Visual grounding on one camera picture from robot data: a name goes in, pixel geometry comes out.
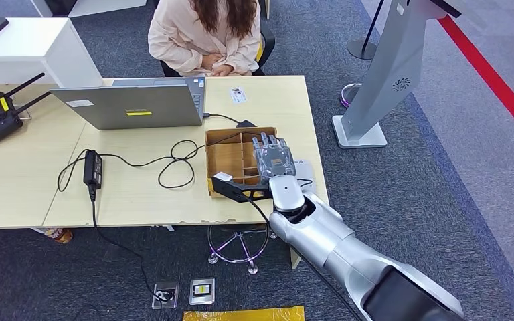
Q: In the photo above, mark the person's right hand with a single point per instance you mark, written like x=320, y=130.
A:
x=212, y=62

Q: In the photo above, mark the person's left hand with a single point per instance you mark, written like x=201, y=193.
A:
x=223, y=71

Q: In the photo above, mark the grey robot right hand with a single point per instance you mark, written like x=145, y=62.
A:
x=274, y=159

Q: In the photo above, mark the white ID card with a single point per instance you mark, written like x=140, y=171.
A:
x=238, y=95

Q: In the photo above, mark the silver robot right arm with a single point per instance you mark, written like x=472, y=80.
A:
x=328, y=243

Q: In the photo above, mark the clear plastic hand cover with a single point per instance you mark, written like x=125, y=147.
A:
x=275, y=161

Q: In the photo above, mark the grey card reader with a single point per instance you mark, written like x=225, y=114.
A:
x=306, y=170

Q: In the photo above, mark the person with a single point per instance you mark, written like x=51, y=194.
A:
x=181, y=40

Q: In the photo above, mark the wooden divided box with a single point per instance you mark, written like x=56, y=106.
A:
x=226, y=157

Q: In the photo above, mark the grey laptop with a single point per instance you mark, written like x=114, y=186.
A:
x=133, y=106

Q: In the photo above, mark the chrome stool base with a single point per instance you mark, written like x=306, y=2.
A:
x=235, y=248

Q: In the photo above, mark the white table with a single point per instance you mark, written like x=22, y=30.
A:
x=106, y=5

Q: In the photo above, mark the floor socket yellow label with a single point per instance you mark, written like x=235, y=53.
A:
x=202, y=291

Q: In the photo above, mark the yellow plastic bag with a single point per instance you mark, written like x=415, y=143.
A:
x=243, y=314

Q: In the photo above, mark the black power adapter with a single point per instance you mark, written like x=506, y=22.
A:
x=93, y=168

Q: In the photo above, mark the grey kiosk stand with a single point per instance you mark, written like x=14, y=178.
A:
x=394, y=53

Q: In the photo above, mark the white counter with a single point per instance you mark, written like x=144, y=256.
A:
x=39, y=46

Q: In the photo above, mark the open floor socket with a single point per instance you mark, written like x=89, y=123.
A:
x=164, y=294

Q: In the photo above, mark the orange snack bag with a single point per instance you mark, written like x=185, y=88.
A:
x=59, y=236

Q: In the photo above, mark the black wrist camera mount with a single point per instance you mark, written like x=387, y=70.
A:
x=235, y=189

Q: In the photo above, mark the black stanchion post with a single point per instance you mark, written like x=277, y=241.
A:
x=360, y=49

